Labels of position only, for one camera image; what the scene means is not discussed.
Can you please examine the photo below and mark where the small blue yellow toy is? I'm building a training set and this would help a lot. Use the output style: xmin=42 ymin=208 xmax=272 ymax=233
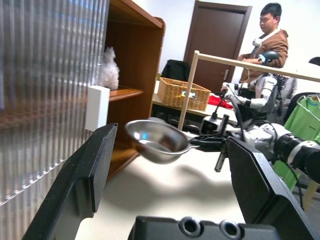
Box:
xmin=180 ymin=90 xmax=198 ymax=99

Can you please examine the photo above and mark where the man in brown hoodie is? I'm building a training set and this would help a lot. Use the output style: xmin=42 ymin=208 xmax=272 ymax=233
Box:
xmin=236 ymin=2 xmax=290 ymax=85

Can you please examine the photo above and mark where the white door handle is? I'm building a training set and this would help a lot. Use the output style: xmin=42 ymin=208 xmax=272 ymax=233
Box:
xmin=84 ymin=84 xmax=111 ymax=132

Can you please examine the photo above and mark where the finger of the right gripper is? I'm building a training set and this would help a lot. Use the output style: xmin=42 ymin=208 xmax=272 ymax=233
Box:
xmin=189 ymin=143 xmax=226 ymax=154
xmin=190 ymin=134 xmax=226 ymax=146

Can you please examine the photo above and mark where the dark brown room door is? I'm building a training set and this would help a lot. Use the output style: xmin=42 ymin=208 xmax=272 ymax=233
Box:
xmin=183 ymin=0 xmax=253 ymax=85

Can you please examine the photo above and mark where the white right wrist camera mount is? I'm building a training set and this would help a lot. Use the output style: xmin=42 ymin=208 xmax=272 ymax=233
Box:
xmin=199 ymin=115 xmax=287 ymax=161

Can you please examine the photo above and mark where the ribbed glass sliding door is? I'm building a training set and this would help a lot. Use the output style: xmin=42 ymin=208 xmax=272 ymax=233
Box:
xmin=0 ymin=0 xmax=111 ymax=207
xmin=0 ymin=0 xmax=110 ymax=207

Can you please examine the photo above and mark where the green shirt on hanger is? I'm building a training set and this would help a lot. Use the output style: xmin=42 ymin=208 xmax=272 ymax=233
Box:
xmin=272 ymin=93 xmax=320 ymax=193

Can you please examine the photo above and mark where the black bag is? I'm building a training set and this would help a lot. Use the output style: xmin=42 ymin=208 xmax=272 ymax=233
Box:
xmin=161 ymin=59 xmax=192 ymax=82

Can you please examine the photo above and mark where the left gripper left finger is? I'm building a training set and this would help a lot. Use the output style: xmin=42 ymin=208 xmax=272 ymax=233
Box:
xmin=21 ymin=122 xmax=119 ymax=240

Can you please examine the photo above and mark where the red cloth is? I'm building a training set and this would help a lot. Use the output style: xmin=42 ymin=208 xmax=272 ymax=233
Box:
xmin=208 ymin=95 xmax=235 ymax=110

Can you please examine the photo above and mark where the white humanoid robot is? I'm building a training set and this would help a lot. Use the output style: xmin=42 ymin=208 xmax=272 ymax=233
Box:
xmin=221 ymin=72 xmax=300 ymax=121

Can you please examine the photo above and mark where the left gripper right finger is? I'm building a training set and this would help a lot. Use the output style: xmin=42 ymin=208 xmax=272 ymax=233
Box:
xmin=226 ymin=136 xmax=320 ymax=240

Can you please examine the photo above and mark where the wicker basket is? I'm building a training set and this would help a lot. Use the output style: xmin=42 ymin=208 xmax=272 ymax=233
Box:
xmin=157 ymin=77 xmax=212 ymax=112

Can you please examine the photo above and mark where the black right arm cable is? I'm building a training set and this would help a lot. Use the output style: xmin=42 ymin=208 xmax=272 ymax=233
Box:
xmin=211 ymin=94 xmax=251 ymax=141

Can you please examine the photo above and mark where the steel bowl with handle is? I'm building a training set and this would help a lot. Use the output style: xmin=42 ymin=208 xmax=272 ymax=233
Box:
xmin=124 ymin=119 xmax=201 ymax=165

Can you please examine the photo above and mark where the white plush snowman toy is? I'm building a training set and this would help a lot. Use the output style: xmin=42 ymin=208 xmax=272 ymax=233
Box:
xmin=99 ymin=46 xmax=120 ymax=90

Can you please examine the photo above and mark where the wooden cabinet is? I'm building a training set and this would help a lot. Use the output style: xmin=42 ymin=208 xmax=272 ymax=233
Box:
xmin=0 ymin=0 xmax=166 ymax=182

